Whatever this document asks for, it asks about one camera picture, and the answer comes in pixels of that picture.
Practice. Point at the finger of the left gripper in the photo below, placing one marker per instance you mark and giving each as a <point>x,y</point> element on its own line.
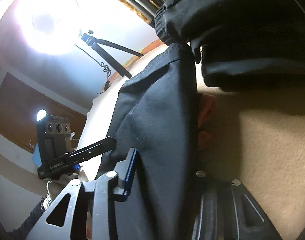
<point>91,151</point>

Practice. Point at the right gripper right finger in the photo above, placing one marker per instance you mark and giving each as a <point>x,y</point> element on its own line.
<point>227,210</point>

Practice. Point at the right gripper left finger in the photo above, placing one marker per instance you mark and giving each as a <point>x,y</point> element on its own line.
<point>66,218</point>

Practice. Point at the black pants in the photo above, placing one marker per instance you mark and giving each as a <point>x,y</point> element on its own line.
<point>163,199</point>

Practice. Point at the left white gloved hand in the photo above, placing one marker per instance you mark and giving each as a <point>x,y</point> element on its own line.
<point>54,187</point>

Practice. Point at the white desk lamp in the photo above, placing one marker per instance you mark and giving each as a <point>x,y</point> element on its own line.
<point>41,114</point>

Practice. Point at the brown wooden door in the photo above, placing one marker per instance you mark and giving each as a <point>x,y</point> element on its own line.
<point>19,105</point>

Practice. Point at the yellow patterned curtain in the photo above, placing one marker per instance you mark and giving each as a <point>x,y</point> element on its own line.
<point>132,2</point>

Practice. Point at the black folded garment stack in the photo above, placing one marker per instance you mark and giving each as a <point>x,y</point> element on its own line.
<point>238,42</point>

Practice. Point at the black camera tripod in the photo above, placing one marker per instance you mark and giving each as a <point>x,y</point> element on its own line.
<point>95,43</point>

